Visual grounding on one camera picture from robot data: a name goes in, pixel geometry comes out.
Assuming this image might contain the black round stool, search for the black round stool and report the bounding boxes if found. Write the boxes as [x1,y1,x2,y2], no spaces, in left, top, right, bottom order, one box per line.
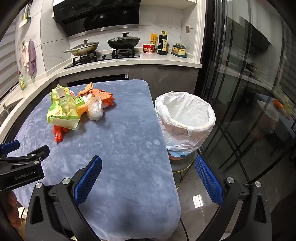
[171,153,202,191]

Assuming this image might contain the white clear plastic bag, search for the white clear plastic bag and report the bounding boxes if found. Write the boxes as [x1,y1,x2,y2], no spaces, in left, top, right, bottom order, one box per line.
[87,95,104,121]

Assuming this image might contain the green spice jar set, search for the green spice jar set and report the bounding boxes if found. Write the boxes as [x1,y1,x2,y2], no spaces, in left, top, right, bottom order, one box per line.
[171,43,187,57]

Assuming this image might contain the orange plastic bag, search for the orange plastic bag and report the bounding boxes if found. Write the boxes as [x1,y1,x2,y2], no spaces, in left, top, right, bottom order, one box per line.
[77,88,115,116]

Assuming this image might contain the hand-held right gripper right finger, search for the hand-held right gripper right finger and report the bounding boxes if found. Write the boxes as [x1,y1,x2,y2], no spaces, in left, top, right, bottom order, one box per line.
[194,154,273,241]

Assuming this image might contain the green snack bag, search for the green snack bag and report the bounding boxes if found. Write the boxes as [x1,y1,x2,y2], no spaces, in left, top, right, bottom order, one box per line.
[47,85,80,130]

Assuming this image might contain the built-in black dishwasher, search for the built-in black dishwasher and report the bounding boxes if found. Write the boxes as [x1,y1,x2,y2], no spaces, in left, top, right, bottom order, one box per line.
[66,74,129,88]

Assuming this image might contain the dark soy sauce bottle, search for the dark soy sauce bottle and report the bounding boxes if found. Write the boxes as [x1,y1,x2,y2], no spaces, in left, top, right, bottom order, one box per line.
[158,31,169,55]

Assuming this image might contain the white hanging towel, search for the white hanging towel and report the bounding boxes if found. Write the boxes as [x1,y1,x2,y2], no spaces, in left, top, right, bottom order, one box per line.
[22,42,30,68]

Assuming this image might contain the red plastic bag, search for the red plastic bag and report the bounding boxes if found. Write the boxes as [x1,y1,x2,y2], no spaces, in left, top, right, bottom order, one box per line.
[54,125,69,143]

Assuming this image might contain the black gas stove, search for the black gas stove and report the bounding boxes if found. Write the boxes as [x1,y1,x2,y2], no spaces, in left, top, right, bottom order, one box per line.
[63,49,140,70]

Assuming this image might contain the grey base cabinet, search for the grey base cabinet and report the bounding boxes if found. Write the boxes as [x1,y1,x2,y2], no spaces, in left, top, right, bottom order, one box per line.
[128,64,200,99]

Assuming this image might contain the purple hanging towel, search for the purple hanging towel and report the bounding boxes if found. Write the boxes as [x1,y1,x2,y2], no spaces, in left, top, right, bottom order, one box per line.
[28,40,37,79]

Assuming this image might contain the person's left hand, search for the person's left hand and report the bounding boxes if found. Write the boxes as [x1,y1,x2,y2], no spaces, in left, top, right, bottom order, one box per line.
[6,192,23,229]

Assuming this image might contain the green dish soap bottle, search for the green dish soap bottle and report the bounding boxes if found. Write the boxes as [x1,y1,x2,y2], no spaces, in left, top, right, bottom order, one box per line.
[18,71,27,91]

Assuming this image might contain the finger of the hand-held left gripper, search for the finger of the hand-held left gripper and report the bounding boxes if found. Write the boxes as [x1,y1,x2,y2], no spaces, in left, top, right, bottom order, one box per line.
[0,140,20,155]
[0,146,50,170]

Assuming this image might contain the trash bin with white liner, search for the trash bin with white liner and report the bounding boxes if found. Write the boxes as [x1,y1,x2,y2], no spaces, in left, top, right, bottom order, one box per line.
[154,91,216,160]

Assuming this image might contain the black framed glass door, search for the black framed glass door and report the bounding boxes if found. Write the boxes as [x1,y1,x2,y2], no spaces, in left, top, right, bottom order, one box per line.
[201,0,296,209]

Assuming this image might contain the window blinds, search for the window blinds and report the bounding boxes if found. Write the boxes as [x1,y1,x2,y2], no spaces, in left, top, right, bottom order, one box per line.
[0,21,20,100]

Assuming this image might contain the black range hood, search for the black range hood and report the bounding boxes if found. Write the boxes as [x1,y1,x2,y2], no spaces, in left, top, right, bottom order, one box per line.
[53,0,141,37]

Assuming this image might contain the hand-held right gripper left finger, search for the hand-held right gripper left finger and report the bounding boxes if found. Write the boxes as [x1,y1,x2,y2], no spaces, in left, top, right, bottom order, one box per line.
[25,155,103,241]

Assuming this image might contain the grey wok with lid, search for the grey wok with lid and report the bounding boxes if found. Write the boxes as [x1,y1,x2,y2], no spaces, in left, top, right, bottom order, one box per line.
[63,39,99,56]

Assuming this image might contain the kitchen sink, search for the kitchen sink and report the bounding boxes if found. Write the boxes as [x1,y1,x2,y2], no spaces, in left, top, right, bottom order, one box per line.
[0,97,24,122]

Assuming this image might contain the black wok with lid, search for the black wok with lid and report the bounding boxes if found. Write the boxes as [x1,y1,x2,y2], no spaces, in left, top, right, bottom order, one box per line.
[107,32,140,50]

